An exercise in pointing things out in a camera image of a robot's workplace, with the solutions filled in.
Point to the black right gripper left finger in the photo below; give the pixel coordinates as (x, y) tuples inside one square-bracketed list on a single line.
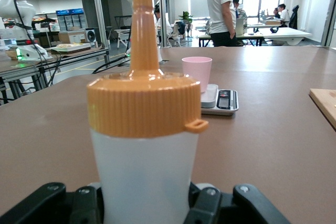
[(47, 205)]

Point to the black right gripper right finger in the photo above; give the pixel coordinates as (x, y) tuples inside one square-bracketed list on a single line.
[(236, 208)]

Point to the translucent sauce bottle orange cap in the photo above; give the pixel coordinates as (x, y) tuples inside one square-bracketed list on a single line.
[(144, 108)]

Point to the pink plastic cup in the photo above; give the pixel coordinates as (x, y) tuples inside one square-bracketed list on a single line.
[(198, 72)]

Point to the white workbench robot arm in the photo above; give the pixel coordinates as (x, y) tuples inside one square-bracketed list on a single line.
[(15, 11)]

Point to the silver digital kitchen scale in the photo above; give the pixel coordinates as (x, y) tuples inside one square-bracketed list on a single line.
[(223, 103)]

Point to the wooden cutting board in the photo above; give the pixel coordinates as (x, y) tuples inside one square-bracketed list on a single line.
[(325, 103)]

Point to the grey metal workbench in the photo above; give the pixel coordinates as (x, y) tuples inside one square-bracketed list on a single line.
[(65, 56)]

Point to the white tray with bread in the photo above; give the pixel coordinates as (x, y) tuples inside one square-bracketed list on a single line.
[(69, 47)]

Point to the white box fan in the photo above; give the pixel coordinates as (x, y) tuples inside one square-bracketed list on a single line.
[(91, 36)]

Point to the white office table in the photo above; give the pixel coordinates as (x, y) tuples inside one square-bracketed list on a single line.
[(283, 33)]

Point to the glass door fridge row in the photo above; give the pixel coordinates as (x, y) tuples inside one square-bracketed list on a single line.
[(71, 20)]

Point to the seated person white shirt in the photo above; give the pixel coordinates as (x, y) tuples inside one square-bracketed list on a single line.
[(165, 27)]

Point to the seated person grey shirt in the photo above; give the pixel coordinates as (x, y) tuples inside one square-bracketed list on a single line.
[(240, 11)]

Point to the green potted plant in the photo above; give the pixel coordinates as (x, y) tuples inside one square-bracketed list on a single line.
[(186, 16)]

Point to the seated person at desk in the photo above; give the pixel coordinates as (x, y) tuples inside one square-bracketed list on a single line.
[(283, 14)]

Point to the black office chair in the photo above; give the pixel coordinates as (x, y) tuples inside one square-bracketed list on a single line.
[(295, 16)]

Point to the standing person white shirt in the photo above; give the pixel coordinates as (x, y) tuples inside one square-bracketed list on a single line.
[(220, 6)]

